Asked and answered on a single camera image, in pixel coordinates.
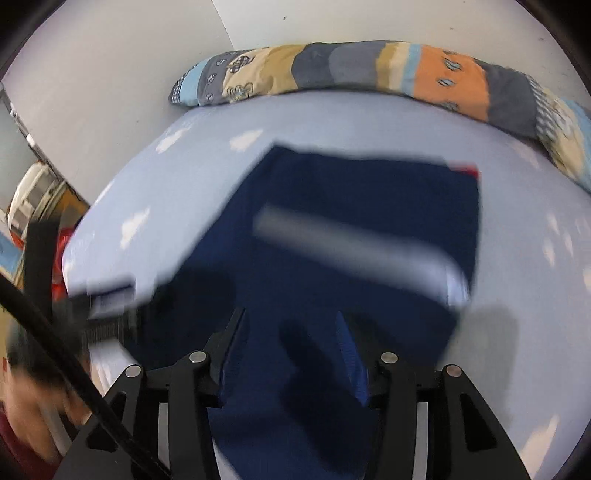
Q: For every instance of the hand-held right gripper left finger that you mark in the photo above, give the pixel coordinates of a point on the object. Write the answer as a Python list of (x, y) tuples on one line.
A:
[(229, 364)]

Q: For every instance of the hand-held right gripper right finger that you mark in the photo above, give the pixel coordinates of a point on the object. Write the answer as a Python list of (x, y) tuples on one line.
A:
[(352, 364)]

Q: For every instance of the navy blue garment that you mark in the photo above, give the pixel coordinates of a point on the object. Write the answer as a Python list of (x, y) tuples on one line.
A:
[(351, 194)]

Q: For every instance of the red object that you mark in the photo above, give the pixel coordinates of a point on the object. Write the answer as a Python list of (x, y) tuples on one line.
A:
[(62, 258)]

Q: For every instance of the white appliance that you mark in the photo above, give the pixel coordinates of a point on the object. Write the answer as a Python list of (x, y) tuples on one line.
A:
[(32, 189)]

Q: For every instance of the light blue bed sheet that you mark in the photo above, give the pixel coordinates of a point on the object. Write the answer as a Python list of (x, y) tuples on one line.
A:
[(517, 194)]

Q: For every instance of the long patchwork pillow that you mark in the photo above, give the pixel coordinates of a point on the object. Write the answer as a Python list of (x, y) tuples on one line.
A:
[(360, 64)]

